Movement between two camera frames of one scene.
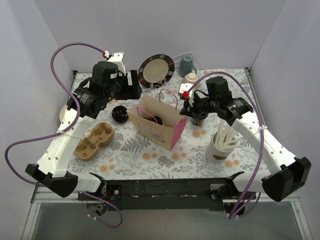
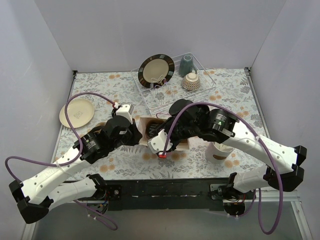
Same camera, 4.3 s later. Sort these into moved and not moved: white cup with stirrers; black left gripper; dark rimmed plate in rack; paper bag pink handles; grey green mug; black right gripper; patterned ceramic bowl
Moved: black right gripper; paper bag pink handles; black left gripper
Not moved: white cup with stirrers; grey green mug; patterned ceramic bowl; dark rimmed plate in rack
